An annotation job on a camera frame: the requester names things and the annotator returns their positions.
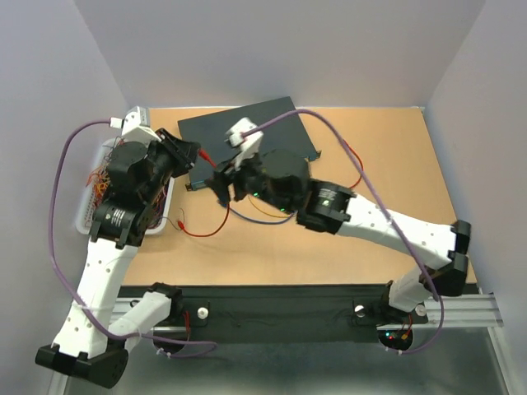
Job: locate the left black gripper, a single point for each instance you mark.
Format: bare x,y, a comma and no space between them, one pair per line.
184,152

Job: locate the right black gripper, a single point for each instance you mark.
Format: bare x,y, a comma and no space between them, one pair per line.
221,182

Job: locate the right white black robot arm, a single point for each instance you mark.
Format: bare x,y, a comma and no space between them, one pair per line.
282,180

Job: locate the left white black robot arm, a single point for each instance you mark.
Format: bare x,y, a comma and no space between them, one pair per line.
89,345

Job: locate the white perforated plastic basket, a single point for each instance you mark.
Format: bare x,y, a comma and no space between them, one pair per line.
95,186

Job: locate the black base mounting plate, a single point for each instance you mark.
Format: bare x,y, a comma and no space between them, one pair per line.
286,314

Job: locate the dark blue network switch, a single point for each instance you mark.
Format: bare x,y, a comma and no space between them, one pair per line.
210,130

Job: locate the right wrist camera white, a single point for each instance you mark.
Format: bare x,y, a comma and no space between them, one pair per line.
247,146

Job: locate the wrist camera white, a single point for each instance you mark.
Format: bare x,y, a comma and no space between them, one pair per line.
247,146
135,126

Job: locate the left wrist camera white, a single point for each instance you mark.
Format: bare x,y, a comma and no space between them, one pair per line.
135,126

